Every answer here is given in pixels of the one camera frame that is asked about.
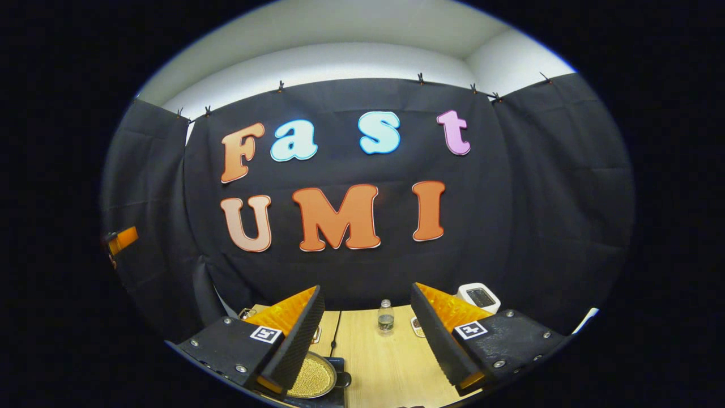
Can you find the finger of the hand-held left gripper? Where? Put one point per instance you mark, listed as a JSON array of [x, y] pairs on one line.
[[123, 239]]

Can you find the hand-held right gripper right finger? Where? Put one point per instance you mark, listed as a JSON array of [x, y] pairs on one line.
[[436, 340]]

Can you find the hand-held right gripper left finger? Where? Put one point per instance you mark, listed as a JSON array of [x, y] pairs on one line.
[[294, 345]]

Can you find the black induction cooktop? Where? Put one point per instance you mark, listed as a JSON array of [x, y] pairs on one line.
[[338, 398]]

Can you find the white divided bean dish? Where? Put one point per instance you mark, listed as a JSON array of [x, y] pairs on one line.
[[418, 326]]

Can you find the white sandwich plate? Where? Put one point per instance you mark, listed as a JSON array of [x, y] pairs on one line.
[[317, 335]]

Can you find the pile of yellow soybeans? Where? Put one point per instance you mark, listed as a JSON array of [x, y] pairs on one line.
[[308, 377]]

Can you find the clear plastic water bottle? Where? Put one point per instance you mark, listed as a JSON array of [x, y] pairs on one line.
[[386, 318]]

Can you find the white toaster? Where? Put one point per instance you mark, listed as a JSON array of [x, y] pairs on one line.
[[478, 296]]

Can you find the black backdrop cloth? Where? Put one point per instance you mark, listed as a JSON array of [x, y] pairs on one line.
[[510, 198]]

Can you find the row of black cloth clips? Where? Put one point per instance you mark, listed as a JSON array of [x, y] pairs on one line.
[[420, 78]]

